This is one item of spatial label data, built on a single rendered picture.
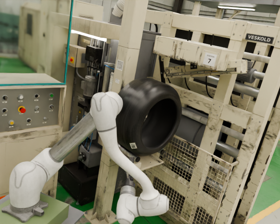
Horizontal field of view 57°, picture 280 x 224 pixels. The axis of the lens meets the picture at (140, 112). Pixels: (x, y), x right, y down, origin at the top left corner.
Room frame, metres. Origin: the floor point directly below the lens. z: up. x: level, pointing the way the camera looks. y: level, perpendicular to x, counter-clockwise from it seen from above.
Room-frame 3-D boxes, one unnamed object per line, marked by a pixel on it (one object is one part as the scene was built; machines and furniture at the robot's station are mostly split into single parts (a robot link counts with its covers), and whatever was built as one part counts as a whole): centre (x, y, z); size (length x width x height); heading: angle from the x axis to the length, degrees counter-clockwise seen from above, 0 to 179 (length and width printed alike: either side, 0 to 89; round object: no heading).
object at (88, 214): (2.11, 0.18, 0.02); 0.27 x 0.27 x 0.04; 47
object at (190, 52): (2.08, -0.31, 1.71); 0.61 x 0.25 x 0.15; 47
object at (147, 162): (1.95, -0.02, 0.80); 0.37 x 0.36 x 0.02; 137
